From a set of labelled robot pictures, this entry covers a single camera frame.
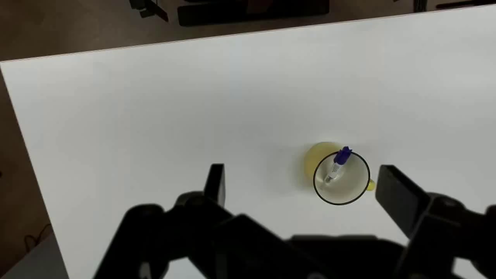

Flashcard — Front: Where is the yellow cup with dark rim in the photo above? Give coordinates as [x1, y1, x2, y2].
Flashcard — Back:
[302, 142, 378, 208]

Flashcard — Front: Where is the small black bracket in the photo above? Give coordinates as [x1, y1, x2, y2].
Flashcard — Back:
[129, 0, 170, 24]

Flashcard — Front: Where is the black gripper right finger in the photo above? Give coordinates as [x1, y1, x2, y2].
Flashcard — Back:
[374, 165, 468, 261]

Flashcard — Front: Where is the blue capped white marker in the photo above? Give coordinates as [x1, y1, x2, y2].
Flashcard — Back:
[322, 146, 355, 187]

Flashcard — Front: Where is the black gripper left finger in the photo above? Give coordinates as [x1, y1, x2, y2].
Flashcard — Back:
[175, 164, 236, 230]

